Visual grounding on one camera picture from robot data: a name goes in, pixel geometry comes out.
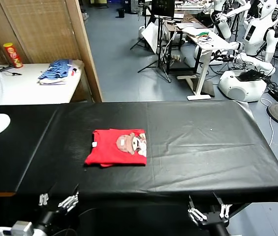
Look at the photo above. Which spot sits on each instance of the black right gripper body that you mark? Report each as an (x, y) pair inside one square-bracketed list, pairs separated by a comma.
[(216, 225)]

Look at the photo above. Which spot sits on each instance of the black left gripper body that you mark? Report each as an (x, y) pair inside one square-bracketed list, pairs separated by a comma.
[(51, 216)]

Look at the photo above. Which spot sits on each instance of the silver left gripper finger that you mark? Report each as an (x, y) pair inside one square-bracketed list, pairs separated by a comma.
[(68, 202), (43, 199)]

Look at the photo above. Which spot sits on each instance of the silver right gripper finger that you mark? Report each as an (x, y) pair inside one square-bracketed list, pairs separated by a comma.
[(225, 211), (196, 215)]

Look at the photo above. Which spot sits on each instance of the red t-shirt with cartoon print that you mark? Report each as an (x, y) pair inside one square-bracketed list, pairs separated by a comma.
[(106, 150)]

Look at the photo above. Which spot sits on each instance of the white side table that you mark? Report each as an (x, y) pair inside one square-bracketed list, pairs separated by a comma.
[(25, 88)]

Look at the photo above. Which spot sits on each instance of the white folded garment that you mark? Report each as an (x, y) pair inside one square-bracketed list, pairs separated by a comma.
[(52, 81)]

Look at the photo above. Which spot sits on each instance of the blue striped folded garment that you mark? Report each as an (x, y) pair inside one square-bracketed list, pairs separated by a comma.
[(55, 70)]

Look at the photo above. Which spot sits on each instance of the red chips can yellow lid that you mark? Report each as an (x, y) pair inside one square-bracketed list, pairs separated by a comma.
[(13, 55)]

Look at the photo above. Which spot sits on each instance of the white power strip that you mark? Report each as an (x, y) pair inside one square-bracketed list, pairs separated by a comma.
[(176, 58)]

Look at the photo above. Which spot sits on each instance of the white standing desk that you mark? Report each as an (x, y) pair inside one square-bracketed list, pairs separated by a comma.
[(210, 46)]

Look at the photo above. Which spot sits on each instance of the black tripod stand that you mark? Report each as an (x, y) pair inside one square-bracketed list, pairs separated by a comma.
[(160, 49)]

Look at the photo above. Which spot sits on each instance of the white humanoid robot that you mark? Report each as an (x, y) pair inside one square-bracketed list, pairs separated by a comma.
[(254, 37)]

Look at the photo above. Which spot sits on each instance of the white reflector panel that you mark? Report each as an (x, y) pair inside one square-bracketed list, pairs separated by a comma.
[(151, 34)]

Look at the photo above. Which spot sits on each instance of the dark brown desk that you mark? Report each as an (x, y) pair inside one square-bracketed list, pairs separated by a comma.
[(173, 29)]

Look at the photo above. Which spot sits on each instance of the grey laptop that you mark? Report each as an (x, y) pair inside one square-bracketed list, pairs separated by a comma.
[(190, 25)]

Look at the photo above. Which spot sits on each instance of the white humanoid robot slim torso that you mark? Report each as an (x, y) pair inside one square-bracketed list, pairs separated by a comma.
[(223, 22)]

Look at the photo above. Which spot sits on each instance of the black trash bin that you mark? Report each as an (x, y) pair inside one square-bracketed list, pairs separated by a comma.
[(120, 12)]

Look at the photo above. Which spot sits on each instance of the black monitor on stand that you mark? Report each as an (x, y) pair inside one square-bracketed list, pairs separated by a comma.
[(163, 7)]

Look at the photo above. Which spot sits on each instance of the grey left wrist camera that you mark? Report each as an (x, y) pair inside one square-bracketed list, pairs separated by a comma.
[(18, 228)]

